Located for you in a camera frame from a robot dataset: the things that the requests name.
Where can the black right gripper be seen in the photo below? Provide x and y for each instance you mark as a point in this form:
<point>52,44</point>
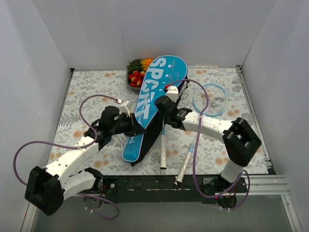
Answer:
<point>167,118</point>

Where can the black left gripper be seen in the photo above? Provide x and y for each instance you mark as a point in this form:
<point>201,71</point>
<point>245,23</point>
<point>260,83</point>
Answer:
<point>133,123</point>

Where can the blue badminton racket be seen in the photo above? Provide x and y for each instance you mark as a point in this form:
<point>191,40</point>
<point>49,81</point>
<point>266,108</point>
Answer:
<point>218,100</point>
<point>163,153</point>

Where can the blue sport racket bag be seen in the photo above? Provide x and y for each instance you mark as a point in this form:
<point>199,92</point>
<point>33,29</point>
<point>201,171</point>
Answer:
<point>162,71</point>

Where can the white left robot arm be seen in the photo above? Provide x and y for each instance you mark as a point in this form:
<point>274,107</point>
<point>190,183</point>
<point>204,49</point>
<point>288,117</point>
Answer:
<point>50,186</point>

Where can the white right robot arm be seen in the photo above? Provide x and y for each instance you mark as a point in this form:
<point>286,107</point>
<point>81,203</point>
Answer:
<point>239,138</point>

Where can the grey fruit tray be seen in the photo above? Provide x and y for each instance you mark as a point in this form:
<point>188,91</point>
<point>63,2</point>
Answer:
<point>134,65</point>

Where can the small red peaches cluster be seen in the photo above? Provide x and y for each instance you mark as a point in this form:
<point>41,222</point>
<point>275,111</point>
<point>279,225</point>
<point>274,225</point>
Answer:
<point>135,79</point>

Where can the floral table mat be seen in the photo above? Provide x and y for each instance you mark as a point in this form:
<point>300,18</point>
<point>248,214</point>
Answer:
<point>90,92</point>

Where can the orange toy pineapple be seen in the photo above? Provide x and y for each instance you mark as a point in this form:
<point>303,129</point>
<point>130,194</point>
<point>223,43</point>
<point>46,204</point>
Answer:
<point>145,63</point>

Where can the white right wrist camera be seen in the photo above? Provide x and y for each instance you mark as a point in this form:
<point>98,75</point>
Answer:
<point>172,92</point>

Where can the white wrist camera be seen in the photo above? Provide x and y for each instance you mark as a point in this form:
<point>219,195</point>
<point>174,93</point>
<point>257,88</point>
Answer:
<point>124,106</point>
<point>172,92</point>

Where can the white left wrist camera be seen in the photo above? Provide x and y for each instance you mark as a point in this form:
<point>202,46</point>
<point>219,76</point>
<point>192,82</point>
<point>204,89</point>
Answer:
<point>124,106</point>

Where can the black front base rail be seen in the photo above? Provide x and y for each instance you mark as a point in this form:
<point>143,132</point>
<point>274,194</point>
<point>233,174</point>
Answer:
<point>150,189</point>

